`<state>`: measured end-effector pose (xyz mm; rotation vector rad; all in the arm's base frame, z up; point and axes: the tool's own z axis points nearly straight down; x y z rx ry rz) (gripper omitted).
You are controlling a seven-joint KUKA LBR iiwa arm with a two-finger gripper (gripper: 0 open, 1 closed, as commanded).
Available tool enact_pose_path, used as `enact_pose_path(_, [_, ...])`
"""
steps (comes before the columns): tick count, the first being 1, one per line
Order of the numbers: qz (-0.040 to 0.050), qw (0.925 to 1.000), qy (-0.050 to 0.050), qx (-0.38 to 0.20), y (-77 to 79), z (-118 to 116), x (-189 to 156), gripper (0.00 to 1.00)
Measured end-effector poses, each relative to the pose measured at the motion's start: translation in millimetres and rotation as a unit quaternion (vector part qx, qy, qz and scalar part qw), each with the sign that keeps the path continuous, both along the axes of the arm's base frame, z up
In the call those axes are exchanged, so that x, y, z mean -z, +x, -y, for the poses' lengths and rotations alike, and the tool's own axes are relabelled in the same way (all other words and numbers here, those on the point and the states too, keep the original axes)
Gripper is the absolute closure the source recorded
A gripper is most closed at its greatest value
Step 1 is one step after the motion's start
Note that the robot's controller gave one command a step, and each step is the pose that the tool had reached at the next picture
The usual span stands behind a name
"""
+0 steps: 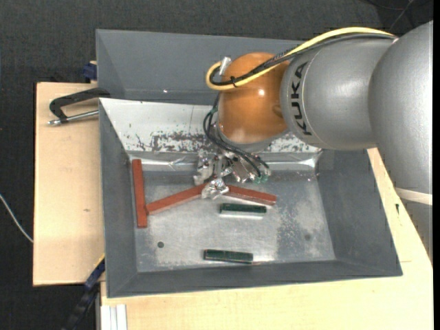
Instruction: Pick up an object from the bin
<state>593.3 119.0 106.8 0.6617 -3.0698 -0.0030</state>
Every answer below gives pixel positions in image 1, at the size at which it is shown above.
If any pale wood flat board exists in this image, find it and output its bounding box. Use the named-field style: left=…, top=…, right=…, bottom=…
left=32, top=81, right=106, bottom=287

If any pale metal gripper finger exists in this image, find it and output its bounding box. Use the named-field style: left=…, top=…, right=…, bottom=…
left=192, top=149, right=215, bottom=186
left=201, top=178, right=230, bottom=200

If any grey metal bin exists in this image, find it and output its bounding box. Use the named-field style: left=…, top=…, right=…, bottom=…
left=95, top=28, right=404, bottom=299

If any red-brown flat block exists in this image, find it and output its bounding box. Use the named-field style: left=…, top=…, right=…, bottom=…
left=145, top=183, right=208, bottom=216
left=131, top=158, right=149, bottom=229
left=223, top=184, right=278, bottom=206

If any dark green flat block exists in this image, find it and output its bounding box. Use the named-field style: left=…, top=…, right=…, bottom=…
left=219, top=202, right=268, bottom=219
left=202, top=248, right=254, bottom=265

